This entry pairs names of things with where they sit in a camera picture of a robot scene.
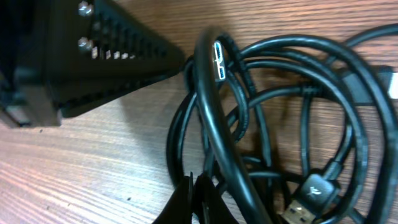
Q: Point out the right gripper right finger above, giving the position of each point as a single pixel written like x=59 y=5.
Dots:
x=208 y=205

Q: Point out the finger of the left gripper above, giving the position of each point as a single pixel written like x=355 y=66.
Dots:
x=60 y=59

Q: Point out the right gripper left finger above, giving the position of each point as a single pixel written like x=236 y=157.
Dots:
x=178 y=209

